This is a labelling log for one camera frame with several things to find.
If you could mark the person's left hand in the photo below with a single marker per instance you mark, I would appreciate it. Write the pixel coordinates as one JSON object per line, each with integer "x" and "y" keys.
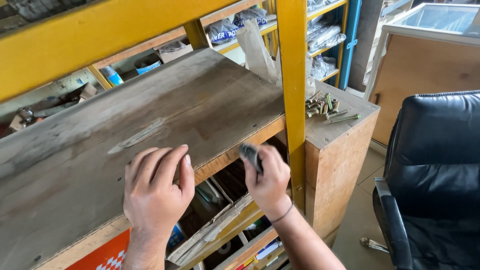
{"x": 153, "y": 198}

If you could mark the person's right hand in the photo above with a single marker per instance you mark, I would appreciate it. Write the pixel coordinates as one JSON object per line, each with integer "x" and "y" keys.
{"x": 272, "y": 183}

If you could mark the small dark grey metal part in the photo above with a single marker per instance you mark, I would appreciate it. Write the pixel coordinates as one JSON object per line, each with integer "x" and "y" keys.
{"x": 250, "y": 155}

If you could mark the black thread wristband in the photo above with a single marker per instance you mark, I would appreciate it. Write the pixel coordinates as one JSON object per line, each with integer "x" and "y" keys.
{"x": 282, "y": 216}

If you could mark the small blue box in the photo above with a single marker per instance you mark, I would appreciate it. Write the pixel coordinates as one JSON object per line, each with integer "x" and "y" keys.
{"x": 174, "y": 237}

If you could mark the torn cardboard tray box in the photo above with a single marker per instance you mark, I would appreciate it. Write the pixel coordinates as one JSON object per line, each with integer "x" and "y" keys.
{"x": 215, "y": 221}

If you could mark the stack of colourful small boxes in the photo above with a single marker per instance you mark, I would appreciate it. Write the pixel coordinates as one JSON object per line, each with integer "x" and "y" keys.
{"x": 264, "y": 255}

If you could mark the orange white checkered sticker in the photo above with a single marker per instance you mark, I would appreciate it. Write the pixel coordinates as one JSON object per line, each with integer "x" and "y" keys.
{"x": 107, "y": 255}

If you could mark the white tape roll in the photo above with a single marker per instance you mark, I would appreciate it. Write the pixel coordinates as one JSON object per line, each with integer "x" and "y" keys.
{"x": 225, "y": 248}

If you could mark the worn wooden counter cabinet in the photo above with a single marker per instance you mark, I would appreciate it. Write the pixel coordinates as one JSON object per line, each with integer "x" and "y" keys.
{"x": 112, "y": 123}

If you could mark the pile of metal anchor bolts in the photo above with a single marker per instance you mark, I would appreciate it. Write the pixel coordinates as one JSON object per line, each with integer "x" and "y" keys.
{"x": 324, "y": 107}

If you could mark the clear plastic bag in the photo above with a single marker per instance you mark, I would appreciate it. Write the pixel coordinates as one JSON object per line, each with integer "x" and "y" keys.
{"x": 310, "y": 77}

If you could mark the blue white can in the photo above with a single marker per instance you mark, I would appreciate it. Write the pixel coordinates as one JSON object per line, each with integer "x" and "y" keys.
{"x": 111, "y": 75}

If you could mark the small carton with blue label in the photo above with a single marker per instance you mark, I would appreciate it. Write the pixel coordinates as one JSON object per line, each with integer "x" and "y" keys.
{"x": 147, "y": 64}

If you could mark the open carton with metal parts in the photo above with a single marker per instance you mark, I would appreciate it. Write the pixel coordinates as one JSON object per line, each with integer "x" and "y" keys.
{"x": 48, "y": 107}

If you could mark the plain brown carton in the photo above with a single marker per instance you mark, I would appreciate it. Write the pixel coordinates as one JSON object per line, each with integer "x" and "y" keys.
{"x": 173, "y": 50}

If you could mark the yellow shelf with bagged goods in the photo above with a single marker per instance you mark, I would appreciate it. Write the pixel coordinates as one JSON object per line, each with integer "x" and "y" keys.
{"x": 322, "y": 37}

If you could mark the black leather office chair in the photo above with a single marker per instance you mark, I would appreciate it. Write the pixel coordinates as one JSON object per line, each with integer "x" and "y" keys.
{"x": 435, "y": 180}

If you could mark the glass topped wooden display case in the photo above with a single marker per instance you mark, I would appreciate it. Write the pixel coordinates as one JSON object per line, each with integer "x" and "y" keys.
{"x": 423, "y": 71}

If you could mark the yellow metal rack frame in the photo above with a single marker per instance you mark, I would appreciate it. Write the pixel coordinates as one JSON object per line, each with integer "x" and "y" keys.
{"x": 294, "y": 75}

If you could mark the blue metal upright post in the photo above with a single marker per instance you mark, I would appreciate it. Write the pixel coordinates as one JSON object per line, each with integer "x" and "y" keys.
{"x": 349, "y": 41}

